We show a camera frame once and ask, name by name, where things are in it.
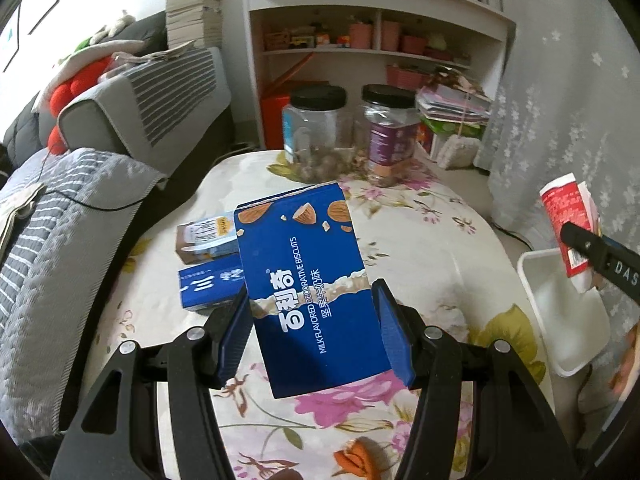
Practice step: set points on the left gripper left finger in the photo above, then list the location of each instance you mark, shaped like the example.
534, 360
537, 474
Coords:
115, 435

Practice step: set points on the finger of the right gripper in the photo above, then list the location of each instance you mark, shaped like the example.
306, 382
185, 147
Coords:
616, 263

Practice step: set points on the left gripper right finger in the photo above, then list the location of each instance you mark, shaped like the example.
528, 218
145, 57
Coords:
514, 433

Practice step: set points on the large blue biscuit box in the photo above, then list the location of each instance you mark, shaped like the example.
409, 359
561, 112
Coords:
309, 291

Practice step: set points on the white trash bin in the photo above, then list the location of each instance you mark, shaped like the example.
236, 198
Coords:
574, 325

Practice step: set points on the small brown blue box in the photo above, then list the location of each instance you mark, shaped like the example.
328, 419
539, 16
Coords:
207, 239

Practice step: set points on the floral tablecloth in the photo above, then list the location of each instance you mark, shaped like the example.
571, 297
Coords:
437, 254

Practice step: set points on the white lace curtain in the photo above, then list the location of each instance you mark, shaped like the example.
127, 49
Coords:
567, 103

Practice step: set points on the grey sofa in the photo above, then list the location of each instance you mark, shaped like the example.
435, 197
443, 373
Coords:
70, 221

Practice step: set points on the pile of papers and boxes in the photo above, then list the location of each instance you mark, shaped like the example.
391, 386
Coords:
454, 113

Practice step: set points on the clear jar with nuts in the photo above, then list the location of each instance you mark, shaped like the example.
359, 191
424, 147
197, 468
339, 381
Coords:
317, 132

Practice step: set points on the clear jar purple label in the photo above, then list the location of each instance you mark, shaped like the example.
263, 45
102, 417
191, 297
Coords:
386, 125

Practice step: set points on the red orange box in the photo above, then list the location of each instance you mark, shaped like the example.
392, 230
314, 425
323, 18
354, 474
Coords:
272, 103

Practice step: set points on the red plush toy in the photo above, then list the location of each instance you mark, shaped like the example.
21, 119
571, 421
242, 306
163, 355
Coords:
79, 73

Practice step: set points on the white bookshelf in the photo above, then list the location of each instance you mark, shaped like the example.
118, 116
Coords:
353, 42

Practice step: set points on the stack of books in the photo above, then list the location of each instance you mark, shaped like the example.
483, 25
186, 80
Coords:
196, 21

